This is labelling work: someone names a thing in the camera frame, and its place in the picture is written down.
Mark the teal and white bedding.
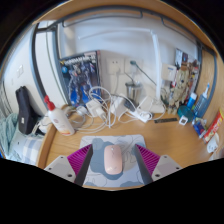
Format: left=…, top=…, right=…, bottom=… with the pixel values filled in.
left=0, top=112, right=46, bottom=166

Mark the black bag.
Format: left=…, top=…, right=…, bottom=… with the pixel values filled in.
left=14, top=85, right=39, bottom=135

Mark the white charger block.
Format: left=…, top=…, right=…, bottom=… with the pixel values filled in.
left=85, top=99, right=105, bottom=118

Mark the black ruler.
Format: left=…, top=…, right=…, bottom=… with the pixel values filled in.
left=153, top=117, right=179, bottom=124

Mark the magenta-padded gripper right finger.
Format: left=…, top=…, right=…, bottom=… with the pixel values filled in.
left=134, top=143, right=184, bottom=185

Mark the white power strip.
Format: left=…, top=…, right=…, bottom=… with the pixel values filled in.
left=128, top=108, right=153, bottom=124

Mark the blue tissue pack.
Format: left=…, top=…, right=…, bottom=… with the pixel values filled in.
left=192, top=117, right=208, bottom=139

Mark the colourful poster board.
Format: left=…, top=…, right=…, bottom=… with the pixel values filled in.
left=174, top=48, right=202, bottom=101

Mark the small white desk clock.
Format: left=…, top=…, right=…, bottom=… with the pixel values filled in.
left=178, top=115, right=189, bottom=126

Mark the pink computer mouse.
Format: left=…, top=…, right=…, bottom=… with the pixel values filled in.
left=103, top=144, right=123, bottom=175

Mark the wooden robot figure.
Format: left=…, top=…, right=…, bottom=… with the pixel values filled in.
left=168, top=64, right=191, bottom=116

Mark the small blue white-capped bottle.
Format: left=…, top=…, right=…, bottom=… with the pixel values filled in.
left=186, top=92, right=198, bottom=109

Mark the blue robot model kit box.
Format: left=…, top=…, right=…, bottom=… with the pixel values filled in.
left=58, top=50, right=102, bottom=108

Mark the red chip can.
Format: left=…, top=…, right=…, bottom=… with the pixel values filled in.
left=203, top=107, right=224, bottom=144

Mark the white wall box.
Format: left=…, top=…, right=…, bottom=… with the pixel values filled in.
left=161, top=63, right=178, bottom=82

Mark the grey drinking cup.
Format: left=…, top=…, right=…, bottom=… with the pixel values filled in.
left=124, top=80, right=144, bottom=104

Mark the white power adapter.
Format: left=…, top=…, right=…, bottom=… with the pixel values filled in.
left=109, top=95, right=129, bottom=118

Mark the teal round tin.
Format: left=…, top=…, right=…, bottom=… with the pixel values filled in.
left=177, top=105, right=195, bottom=123

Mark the grey cloud-print mouse pad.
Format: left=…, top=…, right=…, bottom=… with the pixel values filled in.
left=79, top=134, right=154, bottom=188

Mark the white red-capped pump bottle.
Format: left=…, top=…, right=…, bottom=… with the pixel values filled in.
left=43, top=95, right=76, bottom=137

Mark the blue spray bottle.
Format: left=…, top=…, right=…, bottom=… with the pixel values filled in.
left=194, top=82, right=212, bottom=118

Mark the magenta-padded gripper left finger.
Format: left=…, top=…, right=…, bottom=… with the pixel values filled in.
left=43, top=143, right=94, bottom=187

